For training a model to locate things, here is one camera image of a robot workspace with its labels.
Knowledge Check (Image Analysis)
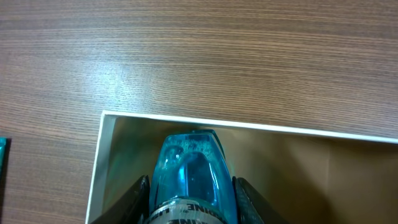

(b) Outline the white cardboard box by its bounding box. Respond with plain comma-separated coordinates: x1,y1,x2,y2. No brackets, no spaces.
85,111,397,223

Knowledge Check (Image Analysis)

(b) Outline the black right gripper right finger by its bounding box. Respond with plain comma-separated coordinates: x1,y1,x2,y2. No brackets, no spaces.
232,177,288,224

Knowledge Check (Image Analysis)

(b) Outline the blue Listerine mouthwash bottle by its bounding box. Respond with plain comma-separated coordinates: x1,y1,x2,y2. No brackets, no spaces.
146,130,238,224

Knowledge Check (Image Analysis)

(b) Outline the green soap box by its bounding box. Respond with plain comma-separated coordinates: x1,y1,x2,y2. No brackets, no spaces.
0,138,7,173

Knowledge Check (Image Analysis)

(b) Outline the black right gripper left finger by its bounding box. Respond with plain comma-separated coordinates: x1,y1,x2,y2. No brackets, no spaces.
92,175,150,224

